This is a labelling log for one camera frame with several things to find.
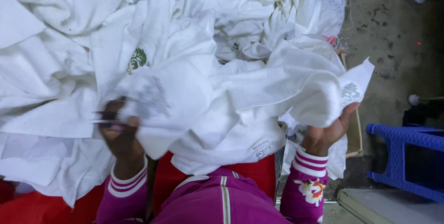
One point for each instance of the pile of white cloths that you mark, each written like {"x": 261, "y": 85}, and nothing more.
{"x": 62, "y": 50}

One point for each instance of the person's magenta zip jacket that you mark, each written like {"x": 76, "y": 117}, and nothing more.
{"x": 208, "y": 203}

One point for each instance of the white woven sack pink stripe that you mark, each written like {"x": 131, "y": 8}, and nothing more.
{"x": 329, "y": 5}

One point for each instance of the person's left fingers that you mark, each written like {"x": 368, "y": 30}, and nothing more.
{"x": 114, "y": 127}

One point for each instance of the person's right hand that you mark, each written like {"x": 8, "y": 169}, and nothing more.
{"x": 321, "y": 137}

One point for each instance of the person's left hand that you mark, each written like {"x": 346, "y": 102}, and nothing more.
{"x": 122, "y": 140}

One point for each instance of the purple thread snips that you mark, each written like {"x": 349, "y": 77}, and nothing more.
{"x": 106, "y": 119}

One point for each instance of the red cloth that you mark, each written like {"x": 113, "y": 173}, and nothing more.
{"x": 38, "y": 208}

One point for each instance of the white printed cloth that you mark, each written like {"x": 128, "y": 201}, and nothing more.
{"x": 225, "y": 113}

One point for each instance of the blue plastic stool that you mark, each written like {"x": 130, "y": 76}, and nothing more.
{"x": 395, "y": 140}

